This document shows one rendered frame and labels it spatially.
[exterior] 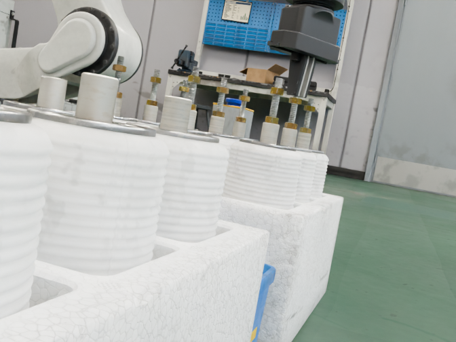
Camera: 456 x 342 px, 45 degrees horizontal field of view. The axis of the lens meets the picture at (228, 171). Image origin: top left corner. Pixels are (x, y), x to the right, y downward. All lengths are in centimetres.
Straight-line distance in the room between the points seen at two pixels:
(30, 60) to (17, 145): 103
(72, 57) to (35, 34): 622
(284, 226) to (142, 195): 35
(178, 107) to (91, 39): 73
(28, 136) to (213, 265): 17
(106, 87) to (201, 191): 12
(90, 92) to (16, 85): 97
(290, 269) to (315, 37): 35
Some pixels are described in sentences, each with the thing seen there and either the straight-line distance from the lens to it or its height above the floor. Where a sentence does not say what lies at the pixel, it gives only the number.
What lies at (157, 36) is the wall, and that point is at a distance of 655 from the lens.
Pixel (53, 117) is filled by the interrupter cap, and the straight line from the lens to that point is 31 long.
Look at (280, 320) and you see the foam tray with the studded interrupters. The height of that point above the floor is 6.
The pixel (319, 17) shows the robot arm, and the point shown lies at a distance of 84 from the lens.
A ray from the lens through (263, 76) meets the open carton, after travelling 554.
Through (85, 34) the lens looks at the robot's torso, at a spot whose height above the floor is 40.
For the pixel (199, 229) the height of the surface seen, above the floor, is 18.
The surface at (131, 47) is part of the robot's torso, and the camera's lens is 122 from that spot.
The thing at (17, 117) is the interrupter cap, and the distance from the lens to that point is 23.
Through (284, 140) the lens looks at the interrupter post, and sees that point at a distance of 83.
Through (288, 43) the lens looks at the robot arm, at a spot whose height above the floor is 40.
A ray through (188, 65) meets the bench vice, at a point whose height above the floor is 83.
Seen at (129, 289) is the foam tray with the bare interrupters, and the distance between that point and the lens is 27.
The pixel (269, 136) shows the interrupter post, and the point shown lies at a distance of 71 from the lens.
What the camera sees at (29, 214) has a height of 22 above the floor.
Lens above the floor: 26
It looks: 4 degrees down
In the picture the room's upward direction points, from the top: 10 degrees clockwise
